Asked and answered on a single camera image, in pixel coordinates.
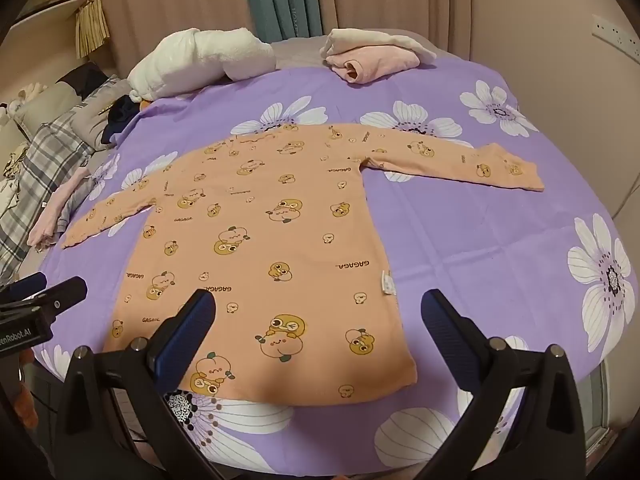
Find white wall socket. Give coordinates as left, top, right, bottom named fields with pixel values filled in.
left=591, top=14, right=640, bottom=58

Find dark brown pillow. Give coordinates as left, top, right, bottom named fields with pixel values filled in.
left=55, top=62, right=108, bottom=92

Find plush toys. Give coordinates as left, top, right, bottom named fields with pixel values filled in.
left=0, top=82, right=40, bottom=122

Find yellow striped fringe cloth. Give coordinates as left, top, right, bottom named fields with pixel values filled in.
left=75, top=0, right=111, bottom=59

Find cream folded garment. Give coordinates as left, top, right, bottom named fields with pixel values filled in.
left=320, top=28, right=438, bottom=66

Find white wall shelf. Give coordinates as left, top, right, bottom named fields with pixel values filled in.
left=12, top=0, right=98, bottom=28

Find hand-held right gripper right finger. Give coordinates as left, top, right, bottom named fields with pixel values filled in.
left=421, top=289, right=586, bottom=480

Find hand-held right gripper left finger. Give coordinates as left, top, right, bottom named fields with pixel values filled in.
left=54, top=289, right=217, bottom=480

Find dark navy cloth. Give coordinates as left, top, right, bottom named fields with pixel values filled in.
left=102, top=96, right=143, bottom=145

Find grey plaid blanket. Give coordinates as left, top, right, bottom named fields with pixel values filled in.
left=0, top=105, right=96, bottom=281

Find small pink cloth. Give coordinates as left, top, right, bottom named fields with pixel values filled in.
left=27, top=167, right=91, bottom=248

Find orange cartoon print shirt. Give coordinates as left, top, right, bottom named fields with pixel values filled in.
left=61, top=122, right=545, bottom=407

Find purple floral bed sheet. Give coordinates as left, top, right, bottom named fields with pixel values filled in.
left=30, top=57, right=638, bottom=467

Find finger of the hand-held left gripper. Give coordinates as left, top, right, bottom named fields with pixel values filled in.
left=30, top=276, right=89, bottom=322
left=0, top=272, right=49, bottom=307

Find white fluffy rolled blanket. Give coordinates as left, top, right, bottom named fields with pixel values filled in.
left=127, top=27, right=277, bottom=101

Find grey pillow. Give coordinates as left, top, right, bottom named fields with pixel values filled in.
left=55, top=74, right=126, bottom=151

